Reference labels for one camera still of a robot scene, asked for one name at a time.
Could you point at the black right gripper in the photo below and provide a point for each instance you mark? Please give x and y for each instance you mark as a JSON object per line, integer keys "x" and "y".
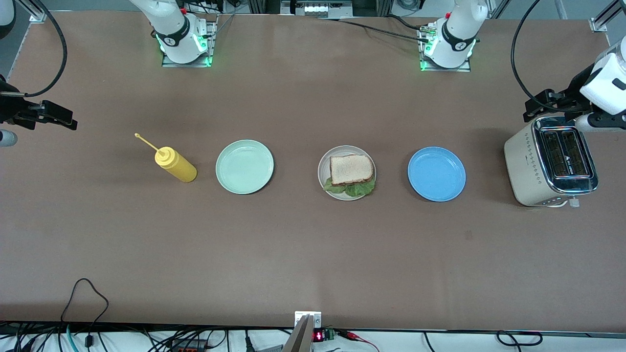
{"x": 10, "y": 113}

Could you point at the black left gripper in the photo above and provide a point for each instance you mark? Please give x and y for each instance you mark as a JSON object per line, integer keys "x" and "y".
{"x": 571, "y": 94}

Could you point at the yellow squeeze bottle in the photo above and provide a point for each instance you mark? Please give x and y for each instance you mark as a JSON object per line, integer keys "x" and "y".
{"x": 181, "y": 171}

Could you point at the toasted bread slice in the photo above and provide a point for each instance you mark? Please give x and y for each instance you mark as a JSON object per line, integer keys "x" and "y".
{"x": 351, "y": 168}

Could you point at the green lettuce leaf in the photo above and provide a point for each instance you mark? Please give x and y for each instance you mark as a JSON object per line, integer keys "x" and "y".
{"x": 357, "y": 189}

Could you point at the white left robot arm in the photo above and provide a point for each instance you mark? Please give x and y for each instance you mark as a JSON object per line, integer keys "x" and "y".
{"x": 606, "y": 93}

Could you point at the blue plate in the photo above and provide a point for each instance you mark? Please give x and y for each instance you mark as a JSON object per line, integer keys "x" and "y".
{"x": 436, "y": 174}

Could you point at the mint green plate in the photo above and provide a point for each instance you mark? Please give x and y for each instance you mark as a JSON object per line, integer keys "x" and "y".
{"x": 244, "y": 166}

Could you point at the beige plate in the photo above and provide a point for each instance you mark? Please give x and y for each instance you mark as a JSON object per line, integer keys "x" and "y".
{"x": 347, "y": 149}

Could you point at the beige toaster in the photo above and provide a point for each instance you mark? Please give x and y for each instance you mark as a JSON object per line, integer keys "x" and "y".
{"x": 525, "y": 171}

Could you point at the grey background control box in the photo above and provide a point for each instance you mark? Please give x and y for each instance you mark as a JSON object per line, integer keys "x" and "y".
{"x": 315, "y": 9}

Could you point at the red LED display module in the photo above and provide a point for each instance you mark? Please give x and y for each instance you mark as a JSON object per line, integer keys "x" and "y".
{"x": 319, "y": 336}

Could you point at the aluminium corner post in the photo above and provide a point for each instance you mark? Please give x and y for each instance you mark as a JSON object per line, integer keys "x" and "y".
{"x": 599, "y": 23}
{"x": 36, "y": 14}

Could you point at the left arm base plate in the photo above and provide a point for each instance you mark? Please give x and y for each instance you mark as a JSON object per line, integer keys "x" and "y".
{"x": 445, "y": 69}

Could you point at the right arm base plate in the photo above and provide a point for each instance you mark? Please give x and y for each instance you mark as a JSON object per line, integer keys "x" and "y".
{"x": 186, "y": 64}

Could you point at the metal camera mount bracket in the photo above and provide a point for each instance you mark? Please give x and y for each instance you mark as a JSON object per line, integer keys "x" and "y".
{"x": 299, "y": 315}

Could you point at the aluminium camera mount post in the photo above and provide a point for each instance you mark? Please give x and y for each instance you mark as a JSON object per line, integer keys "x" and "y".
{"x": 299, "y": 340}

